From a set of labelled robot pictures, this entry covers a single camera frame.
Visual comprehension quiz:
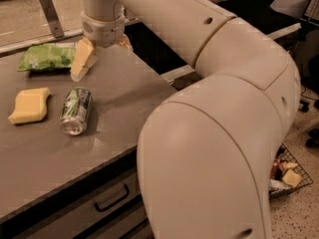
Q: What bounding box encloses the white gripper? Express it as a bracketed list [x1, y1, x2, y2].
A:
[71, 12, 133, 82]

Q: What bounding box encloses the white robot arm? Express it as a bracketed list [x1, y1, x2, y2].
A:
[81, 0, 301, 239]

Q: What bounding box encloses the red can in basket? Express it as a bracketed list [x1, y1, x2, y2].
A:
[270, 160, 280, 179]

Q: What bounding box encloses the green chip bag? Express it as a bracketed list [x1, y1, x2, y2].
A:
[18, 43, 76, 72]

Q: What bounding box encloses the grey cabinet drawer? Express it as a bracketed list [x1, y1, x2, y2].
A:
[17, 169, 153, 239]

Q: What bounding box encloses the grey monitor panel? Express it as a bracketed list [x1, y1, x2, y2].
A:
[270, 0, 309, 19]

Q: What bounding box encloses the yellow sponge in basket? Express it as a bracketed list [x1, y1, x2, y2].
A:
[282, 169, 302, 188]

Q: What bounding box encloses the left metal bracket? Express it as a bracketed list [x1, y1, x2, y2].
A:
[39, 0, 64, 38]

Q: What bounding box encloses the black drawer handle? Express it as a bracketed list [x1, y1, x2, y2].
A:
[93, 183, 131, 213]

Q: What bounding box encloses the black wire basket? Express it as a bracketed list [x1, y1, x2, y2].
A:
[269, 144, 313, 199]

